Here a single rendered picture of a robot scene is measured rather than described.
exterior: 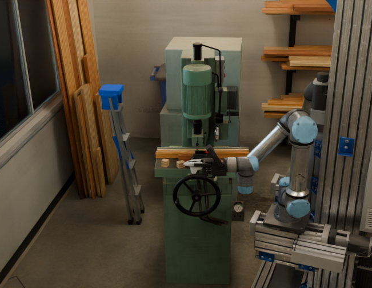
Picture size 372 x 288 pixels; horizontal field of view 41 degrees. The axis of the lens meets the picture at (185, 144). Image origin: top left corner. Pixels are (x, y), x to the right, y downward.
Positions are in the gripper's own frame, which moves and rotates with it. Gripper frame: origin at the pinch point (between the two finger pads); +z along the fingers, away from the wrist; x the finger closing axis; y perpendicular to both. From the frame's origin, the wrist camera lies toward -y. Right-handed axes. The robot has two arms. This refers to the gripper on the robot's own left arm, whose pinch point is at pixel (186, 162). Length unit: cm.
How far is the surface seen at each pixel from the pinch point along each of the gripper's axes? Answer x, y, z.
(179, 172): 63, 28, 2
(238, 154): 74, 21, -37
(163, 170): 64, 26, 11
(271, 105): 253, 29, -98
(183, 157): 69, 20, -1
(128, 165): 151, 51, 39
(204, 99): 65, -18, -15
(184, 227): 69, 68, -1
